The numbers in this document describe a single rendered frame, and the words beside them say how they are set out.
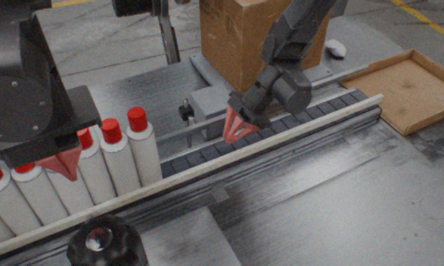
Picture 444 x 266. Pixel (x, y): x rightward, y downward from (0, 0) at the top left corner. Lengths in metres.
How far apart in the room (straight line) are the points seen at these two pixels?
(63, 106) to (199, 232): 0.44
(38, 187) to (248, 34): 0.60
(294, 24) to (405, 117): 0.55
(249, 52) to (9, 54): 0.80
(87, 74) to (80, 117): 2.37
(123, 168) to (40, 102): 0.45
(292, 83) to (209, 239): 0.34
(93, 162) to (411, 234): 0.66
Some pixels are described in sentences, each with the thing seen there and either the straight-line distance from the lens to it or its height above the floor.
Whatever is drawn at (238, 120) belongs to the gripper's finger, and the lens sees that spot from 0.78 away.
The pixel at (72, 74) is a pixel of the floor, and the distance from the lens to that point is 2.80.
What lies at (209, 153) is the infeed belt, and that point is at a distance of 0.88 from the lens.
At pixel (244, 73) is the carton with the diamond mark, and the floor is 0.92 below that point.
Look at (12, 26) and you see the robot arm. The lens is 0.31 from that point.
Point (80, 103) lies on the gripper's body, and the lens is 0.42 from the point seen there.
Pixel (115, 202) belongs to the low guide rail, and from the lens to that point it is 0.78.
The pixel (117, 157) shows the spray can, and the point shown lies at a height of 1.02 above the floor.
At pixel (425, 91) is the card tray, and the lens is 1.28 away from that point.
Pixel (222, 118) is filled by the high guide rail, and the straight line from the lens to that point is 0.84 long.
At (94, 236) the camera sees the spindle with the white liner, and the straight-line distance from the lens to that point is 0.43.
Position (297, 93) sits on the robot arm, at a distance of 0.71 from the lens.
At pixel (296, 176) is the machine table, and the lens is 0.91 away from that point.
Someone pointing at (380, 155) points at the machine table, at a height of 0.83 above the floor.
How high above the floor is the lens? 1.53
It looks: 46 degrees down
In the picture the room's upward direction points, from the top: straight up
